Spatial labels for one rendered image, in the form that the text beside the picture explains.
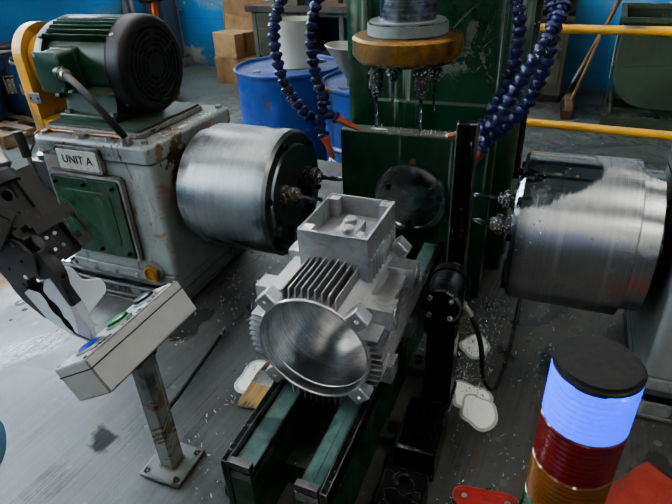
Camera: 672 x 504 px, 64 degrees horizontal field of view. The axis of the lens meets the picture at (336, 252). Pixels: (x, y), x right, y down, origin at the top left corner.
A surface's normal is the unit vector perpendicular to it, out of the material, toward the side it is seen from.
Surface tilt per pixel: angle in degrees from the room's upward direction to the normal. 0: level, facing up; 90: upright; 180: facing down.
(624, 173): 17
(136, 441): 0
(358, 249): 90
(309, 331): 43
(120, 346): 60
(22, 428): 0
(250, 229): 99
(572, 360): 0
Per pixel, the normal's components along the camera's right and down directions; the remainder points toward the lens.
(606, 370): -0.04, -0.86
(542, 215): -0.33, -0.11
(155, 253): -0.37, 0.48
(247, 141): -0.17, -0.63
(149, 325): 0.78, -0.29
